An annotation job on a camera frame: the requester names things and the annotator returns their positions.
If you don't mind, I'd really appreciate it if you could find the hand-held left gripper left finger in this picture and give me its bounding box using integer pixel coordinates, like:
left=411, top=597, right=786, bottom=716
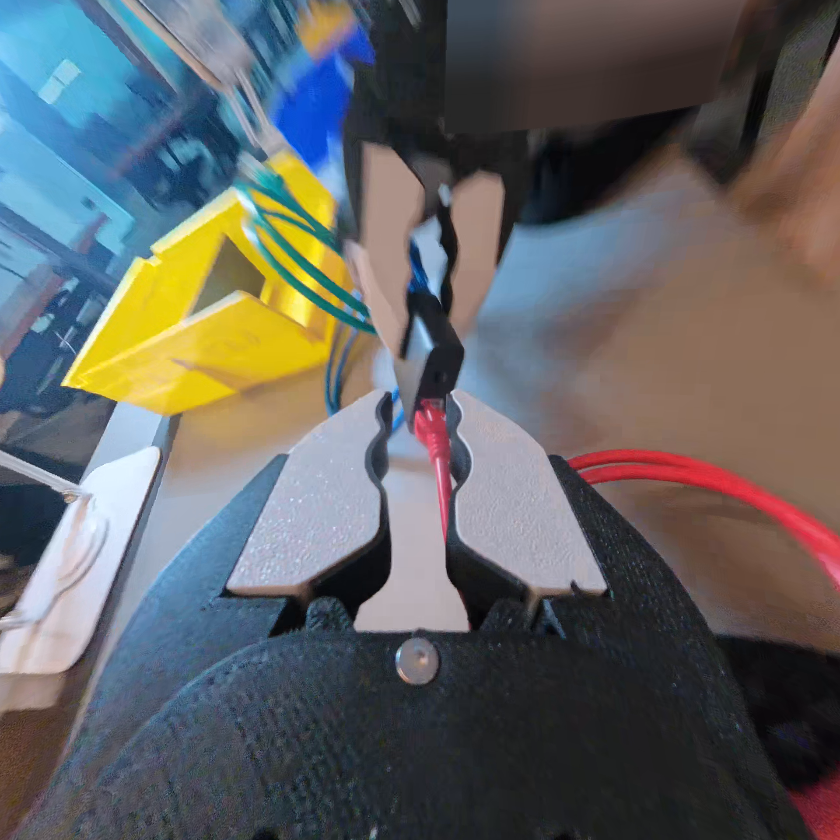
left=226, top=388, right=395, bottom=599

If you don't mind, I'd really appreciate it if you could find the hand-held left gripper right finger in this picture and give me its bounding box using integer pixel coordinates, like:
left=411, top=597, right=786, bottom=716
left=446, top=390, right=608, bottom=598

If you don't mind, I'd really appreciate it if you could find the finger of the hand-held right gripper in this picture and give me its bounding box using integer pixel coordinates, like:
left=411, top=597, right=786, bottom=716
left=346, top=141, right=429, bottom=361
left=436, top=172, right=508, bottom=336

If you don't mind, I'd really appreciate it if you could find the blue plastic bin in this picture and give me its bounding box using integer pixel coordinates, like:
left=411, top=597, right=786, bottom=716
left=269, top=26, right=376, bottom=168

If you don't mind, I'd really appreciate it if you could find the green ethernet cable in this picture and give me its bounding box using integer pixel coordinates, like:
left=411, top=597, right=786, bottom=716
left=236, top=164, right=378, bottom=336

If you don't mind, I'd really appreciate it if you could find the black ethernet coupler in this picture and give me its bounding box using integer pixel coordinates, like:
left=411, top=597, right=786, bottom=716
left=394, top=289, right=467, bottom=434

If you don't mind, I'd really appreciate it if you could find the blue ethernet cable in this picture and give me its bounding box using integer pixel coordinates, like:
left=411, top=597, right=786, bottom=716
left=325, top=236, right=434, bottom=434

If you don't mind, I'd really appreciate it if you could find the red ethernet cable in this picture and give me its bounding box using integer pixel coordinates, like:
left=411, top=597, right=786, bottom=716
left=413, top=397, right=840, bottom=592

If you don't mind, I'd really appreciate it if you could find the yellow plastic bin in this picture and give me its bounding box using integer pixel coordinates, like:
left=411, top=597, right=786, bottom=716
left=62, top=152, right=358, bottom=416

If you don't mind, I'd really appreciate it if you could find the white document stand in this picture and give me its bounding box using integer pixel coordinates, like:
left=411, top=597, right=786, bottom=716
left=0, top=446, right=164, bottom=676

